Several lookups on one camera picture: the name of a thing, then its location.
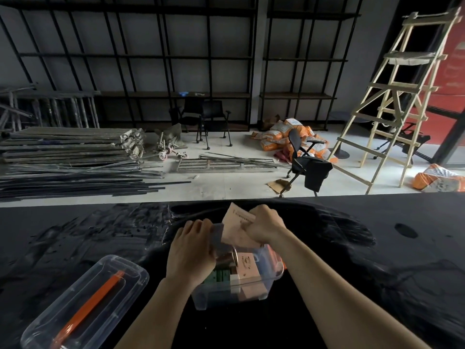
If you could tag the person's left hand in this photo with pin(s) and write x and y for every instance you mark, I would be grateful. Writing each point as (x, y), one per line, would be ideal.
(189, 254)

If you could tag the person's right hand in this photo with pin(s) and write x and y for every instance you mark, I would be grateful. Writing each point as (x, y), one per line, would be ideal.
(267, 225)

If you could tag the person's right fingers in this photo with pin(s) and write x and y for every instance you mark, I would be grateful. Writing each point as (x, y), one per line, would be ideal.
(254, 219)

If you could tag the person's left fingers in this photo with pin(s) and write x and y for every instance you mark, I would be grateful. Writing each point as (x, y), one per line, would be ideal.
(198, 226)

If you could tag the pink paper packet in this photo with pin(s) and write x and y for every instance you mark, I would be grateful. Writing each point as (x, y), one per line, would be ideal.
(234, 223)

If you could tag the clear plastic storage box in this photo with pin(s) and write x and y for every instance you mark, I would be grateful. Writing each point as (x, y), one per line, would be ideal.
(254, 287)

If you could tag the person's right forearm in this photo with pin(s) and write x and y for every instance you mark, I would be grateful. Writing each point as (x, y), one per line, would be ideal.
(338, 305)

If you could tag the person's left forearm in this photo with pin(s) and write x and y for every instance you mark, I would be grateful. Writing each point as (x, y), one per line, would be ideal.
(160, 316)

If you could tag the flat cardboard piece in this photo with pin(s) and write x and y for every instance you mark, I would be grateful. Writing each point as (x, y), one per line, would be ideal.
(279, 186)

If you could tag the copper tape roll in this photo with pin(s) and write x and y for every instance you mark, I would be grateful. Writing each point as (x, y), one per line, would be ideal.
(227, 257)

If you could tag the pink cardboard box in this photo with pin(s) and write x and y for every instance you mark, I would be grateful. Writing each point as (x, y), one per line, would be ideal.
(250, 267)

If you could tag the green small box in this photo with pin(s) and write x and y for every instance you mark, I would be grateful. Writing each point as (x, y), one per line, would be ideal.
(218, 276)

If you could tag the black chair with draped cloth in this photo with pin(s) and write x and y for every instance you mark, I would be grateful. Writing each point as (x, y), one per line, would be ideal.
(296, 165)

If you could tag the caster wheels set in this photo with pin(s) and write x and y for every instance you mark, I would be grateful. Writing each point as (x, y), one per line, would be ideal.
(169, 150)

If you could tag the pile of orange sacks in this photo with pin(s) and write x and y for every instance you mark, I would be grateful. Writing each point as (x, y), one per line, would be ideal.
(279, 136)

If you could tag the brown cardboard box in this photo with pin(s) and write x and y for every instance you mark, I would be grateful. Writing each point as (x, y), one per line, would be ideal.
(270, 121)

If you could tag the black chair with armrests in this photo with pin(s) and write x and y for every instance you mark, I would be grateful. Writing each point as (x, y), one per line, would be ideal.
(216, 112)
(190, 112)

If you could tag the pile of metal rods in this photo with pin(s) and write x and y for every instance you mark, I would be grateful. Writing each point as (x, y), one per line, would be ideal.
(72, 179)

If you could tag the stack of metal scaffold frames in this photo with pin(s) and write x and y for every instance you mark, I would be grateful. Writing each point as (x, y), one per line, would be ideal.
(72, 143)

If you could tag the narrow black metal shelving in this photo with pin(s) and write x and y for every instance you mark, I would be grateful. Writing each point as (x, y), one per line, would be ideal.
(305, 59)

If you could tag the black swivel office chair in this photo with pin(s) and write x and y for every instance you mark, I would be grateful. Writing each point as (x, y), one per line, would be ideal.
(410, 139)

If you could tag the wide black metal shelving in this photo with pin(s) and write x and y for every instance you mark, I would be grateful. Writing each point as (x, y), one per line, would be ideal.
(145, 58)

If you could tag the leaning metal scaffold frames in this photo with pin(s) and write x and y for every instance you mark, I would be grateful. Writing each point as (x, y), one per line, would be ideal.
(54, 108)

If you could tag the orange white sack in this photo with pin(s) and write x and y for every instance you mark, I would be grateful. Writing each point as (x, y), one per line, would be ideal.
(437, 179)

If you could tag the wooden stepladder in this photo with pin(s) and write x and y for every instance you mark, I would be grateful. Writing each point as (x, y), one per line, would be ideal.
(396, 94)

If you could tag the flat metal ladder frame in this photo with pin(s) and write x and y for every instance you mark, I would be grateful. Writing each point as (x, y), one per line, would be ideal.
(225, 164)

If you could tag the round pedestal table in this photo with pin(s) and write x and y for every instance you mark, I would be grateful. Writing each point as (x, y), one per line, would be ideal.
(343, 117)

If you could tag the red wall panel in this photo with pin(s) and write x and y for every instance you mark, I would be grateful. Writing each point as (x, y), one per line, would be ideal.
(448, 76)

